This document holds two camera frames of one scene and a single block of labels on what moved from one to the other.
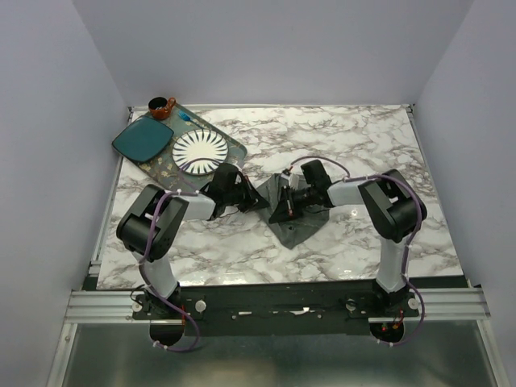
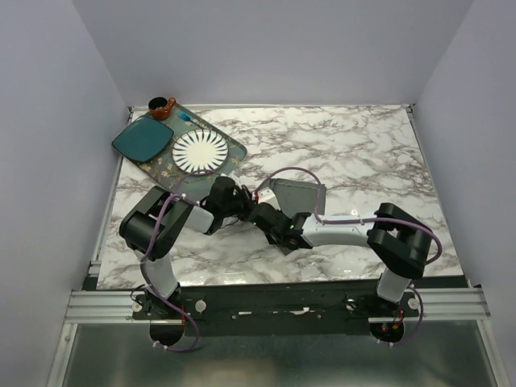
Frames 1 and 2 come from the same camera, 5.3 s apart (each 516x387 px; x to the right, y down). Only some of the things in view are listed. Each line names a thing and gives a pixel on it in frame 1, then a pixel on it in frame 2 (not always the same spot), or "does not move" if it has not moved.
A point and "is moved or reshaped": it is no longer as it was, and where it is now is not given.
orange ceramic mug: [160, 107] does not move
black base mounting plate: [274, 307] does not move
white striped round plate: [199, 151] does not move
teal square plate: [143, 139] does not move
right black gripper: [287, 208] → [270, 239]
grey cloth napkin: [294, 231] is moved or reshaped
